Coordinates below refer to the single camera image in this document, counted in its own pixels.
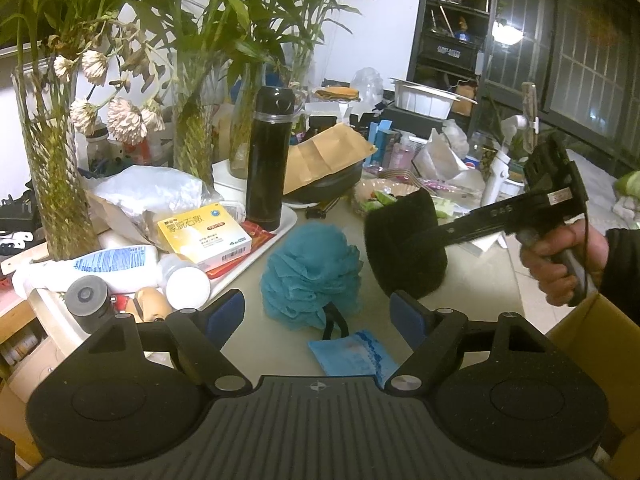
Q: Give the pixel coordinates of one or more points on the bamboo in small glass vase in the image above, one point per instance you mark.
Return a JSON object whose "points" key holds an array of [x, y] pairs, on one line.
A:
{"points": [[246, 125]]}

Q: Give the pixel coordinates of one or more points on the person's right forearm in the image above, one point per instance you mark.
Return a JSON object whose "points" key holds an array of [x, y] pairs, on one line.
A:
{"points": [[625, 270]]}

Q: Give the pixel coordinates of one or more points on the teal bath loofah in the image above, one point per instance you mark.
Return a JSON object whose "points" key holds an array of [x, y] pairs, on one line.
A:
{"points": [[310, 270]]}

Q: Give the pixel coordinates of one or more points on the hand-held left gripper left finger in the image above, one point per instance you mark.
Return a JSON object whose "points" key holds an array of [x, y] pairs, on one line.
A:
{"points": [[225, 314]]}

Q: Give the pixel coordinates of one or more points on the black pan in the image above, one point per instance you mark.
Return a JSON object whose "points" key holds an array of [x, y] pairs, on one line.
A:
{"points": [[325, 185]]}

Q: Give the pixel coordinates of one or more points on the dried flower bunch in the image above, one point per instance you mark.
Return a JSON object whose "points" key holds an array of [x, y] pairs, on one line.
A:
{"points": [[125, 120]]}

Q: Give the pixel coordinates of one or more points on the grey round cap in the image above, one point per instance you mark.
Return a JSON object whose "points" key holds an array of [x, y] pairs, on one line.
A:
{"points": [[89, 302]]}

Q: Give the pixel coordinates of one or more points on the bamboo in large glass vase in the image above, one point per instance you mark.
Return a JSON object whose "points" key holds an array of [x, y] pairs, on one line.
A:
{"points": [[55, 170]]}

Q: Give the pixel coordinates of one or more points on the person's right hand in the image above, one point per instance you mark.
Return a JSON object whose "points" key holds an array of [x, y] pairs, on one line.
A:
{"points": [[587, 260]]}

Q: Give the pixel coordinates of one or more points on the blue packet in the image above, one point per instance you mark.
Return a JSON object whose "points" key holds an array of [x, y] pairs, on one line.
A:
{"points": [[350, 357]]}

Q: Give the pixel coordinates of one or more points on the cardboard box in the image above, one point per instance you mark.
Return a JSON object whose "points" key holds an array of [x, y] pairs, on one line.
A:
{"points": [[595, 330]]}

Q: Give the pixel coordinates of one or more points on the brown paper envelope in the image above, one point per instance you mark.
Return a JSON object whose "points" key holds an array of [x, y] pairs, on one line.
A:
{"points": [[325, 152]]}

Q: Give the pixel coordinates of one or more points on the yellow medicine box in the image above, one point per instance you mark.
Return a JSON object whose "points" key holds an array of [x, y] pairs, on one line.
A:
{"points": [[205, 235]]}

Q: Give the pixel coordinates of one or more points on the green towel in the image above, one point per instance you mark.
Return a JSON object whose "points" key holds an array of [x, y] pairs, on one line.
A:
{"points": [[631, 185]]}

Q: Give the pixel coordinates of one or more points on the blue carton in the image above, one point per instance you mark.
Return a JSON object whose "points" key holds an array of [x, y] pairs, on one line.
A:
{"points": [[386, 142]]}

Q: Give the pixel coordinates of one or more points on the red packet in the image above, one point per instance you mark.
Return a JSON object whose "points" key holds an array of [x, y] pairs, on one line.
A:
{"points": [[260, 237]]}

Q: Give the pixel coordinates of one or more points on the orange-brown flat pad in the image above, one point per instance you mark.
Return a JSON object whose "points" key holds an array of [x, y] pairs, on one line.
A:
{"points": [[336, 93]]}

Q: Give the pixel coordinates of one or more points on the white lotion bottle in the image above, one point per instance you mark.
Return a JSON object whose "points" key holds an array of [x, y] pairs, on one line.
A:
{"points": [[100, 265]]}

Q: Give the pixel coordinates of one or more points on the white tray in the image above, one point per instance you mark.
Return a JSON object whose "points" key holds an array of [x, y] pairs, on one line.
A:
{"points": [[281, 220]]}

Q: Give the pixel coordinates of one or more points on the white crumpled bag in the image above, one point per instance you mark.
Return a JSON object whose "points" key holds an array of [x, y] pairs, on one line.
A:
{"points": [[440, 157]]}

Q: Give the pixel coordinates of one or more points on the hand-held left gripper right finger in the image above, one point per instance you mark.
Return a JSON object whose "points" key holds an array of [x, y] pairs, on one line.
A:
{"points": [[407, 317]]}

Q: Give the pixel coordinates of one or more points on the white plastic bowl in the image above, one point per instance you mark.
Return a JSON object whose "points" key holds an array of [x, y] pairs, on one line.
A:
{"points": [[425, 100]]}

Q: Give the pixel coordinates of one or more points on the white handheld fan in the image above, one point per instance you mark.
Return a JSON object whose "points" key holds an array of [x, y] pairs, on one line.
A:
{"points": [[500, 165]]}

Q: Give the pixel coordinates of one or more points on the black fluffy pad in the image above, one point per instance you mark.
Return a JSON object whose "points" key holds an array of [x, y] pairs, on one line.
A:
{"points": [[405, 245]]}

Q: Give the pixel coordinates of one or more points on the white jar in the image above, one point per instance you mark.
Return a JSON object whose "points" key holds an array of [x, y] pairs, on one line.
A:
{"points": [[186, 285]]}

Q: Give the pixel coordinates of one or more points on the black thermos bottle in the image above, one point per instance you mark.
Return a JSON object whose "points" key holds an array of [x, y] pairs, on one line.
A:
{"points": [[267, 170]]}

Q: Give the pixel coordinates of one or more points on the white flat box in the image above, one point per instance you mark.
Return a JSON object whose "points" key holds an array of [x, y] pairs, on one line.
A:
{"points": [[487, 242]]}

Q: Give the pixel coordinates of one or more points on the white plastic bag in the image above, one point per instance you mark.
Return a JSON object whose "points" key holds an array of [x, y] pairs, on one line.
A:
{"points": [[150, 192]]}

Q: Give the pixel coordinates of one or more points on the clear plastic bag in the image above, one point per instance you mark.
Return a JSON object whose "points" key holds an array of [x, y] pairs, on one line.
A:
{"points": [[366, 85]]}

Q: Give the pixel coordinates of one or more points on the barred dark window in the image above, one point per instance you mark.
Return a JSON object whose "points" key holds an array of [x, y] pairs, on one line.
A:
{"points": [[575, 50]]}

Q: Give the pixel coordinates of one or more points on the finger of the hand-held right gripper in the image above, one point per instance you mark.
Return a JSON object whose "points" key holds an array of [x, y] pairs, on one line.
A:
{"points": [[475, 225]]}

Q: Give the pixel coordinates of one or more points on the tan wooden piece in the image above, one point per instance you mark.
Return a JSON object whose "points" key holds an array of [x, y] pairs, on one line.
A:
{"points": [[150, 305]]}

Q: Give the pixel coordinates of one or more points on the dark shelf cabinet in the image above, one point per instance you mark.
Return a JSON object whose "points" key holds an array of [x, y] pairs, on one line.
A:
{"points": [[450, 25]]}

